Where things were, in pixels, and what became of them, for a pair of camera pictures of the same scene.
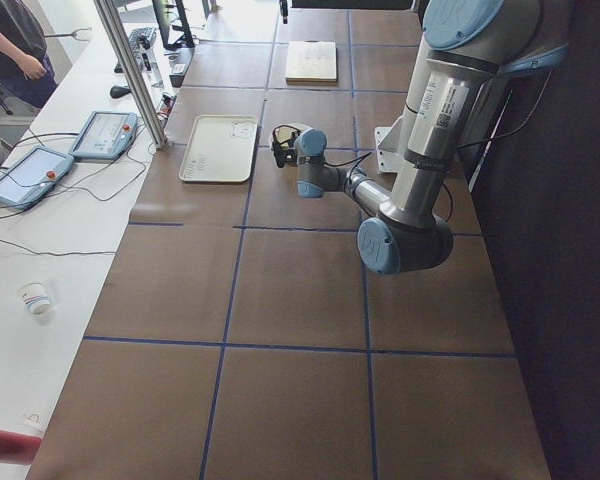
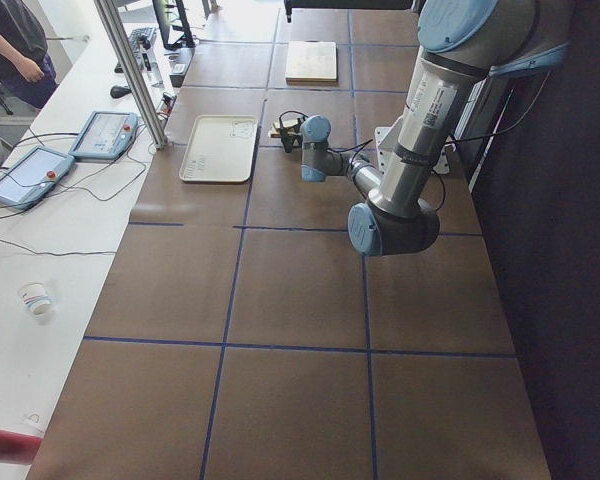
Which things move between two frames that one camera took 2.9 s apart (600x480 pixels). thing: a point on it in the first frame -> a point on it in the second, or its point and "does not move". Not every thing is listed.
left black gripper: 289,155 -> 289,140
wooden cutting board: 311,63 does not move
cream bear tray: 220,148 does not move
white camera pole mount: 389,144 does not move
